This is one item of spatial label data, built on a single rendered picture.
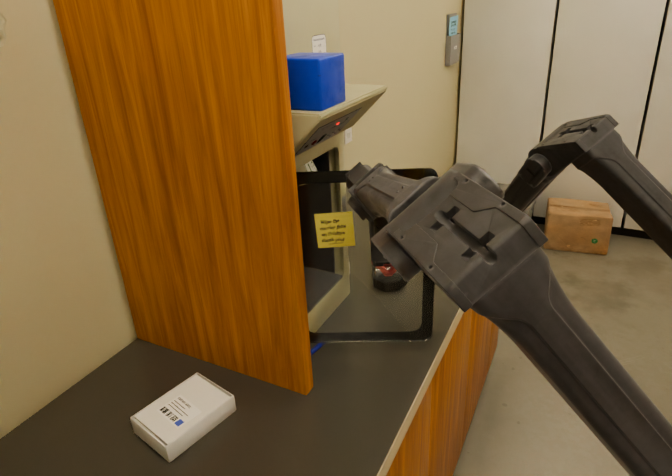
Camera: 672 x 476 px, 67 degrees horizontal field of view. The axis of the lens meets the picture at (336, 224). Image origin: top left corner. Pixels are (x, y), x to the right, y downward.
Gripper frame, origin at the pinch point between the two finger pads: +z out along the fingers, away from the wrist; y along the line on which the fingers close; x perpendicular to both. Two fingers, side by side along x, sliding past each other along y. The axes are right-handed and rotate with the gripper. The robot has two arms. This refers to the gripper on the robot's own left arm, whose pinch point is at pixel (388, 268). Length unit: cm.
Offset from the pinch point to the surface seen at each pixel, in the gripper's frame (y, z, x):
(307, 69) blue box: -18.8, -33.4, -13.4
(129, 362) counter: 6, 26, -60
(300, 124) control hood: -13.5, -25.8, -15.2
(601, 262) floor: -144, 200, 156
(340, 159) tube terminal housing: -34.0, 1.1, -9.3
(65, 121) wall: -25, -20, -65
